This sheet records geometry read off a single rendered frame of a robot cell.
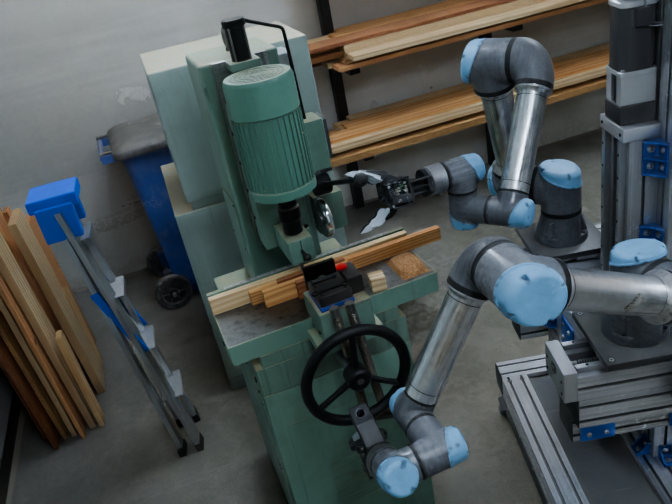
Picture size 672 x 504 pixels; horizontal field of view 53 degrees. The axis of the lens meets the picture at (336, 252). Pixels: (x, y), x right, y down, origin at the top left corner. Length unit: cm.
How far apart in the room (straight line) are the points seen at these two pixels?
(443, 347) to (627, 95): 74
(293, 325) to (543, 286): 74
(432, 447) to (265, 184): 74
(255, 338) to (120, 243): 259
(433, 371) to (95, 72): 293
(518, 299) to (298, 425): 91
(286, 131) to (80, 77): 244
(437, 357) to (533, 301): 28
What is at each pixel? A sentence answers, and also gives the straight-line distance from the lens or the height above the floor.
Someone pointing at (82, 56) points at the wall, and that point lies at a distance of 395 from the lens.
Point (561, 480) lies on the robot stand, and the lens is 220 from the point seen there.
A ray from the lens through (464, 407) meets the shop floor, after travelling 276.
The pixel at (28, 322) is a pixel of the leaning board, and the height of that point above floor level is 58.
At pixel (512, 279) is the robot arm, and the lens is 123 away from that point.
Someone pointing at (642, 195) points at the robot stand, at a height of 107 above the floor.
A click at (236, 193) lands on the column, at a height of 116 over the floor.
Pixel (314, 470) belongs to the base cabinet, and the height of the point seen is 39.
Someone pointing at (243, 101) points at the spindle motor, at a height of 147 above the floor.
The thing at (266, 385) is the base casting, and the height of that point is 75.
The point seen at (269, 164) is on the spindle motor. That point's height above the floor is 130.
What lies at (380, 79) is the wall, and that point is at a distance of 428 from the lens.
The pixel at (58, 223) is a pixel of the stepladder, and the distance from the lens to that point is 236.
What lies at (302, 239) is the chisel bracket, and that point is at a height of 107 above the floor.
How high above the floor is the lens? 187
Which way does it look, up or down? 28 degrees down
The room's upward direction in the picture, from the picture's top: 12 degrees counter-clockwise
